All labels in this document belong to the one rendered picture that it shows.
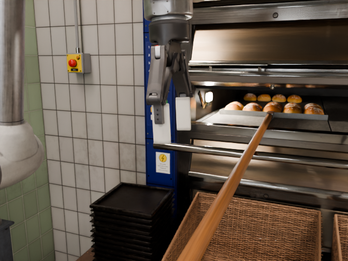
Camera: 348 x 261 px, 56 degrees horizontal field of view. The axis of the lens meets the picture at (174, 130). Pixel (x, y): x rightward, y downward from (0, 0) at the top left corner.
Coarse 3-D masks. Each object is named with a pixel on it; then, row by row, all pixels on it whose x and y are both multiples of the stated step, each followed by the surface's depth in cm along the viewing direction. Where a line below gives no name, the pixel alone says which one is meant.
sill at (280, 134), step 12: (204, 132) 154; (216, 132) 151; (228, 132) 149; (240, 132) 147; (252, 132) 145; (276, 132) 141; (288, 132) 139; (300, 132) 138; (312, 132) 136; (324, 132) 136; (336, 132) 136
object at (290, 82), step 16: (192, 80) 135; (208, 80) 133; (224, 80) 130; (240, 80) 128; (256, 80) 126; (272, 80) 124; (288, 80) 121; (304, 80) 119; (320, 80) 118; (336, 80) 116
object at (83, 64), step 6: (66, 54) 166; (72, 54) 164; (78, 54) 163; (84, 54) 164; (78, 60) 164; (84, 60) 165; (90, 60) 169; (78, 66) 164; (84, 66) 165; (90, 66) 169; (72, 72) 167; (78, 72) 165; (84, 72) 165; (90, 72) 170
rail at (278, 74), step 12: (192, 72) 135; (204, 72) 133; (216, 72) 131; (228, 72) 130; (240, 72) 128; (252, 72) 126; (264, 72) 125; (276, 72) 123; (288, 72) 121; (300, 72) 120; (312, 72) 118; (324, 72) 117; (336, 72) 116
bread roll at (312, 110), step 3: (309, 108) 168; (312, 108) 167; (315, 108) 166; (318, 108) 167; (306, 111) 168; (309, 111) 167; (312, 111) 166; (315, 111) 165; (318, 111) 165; (321, 111) 165
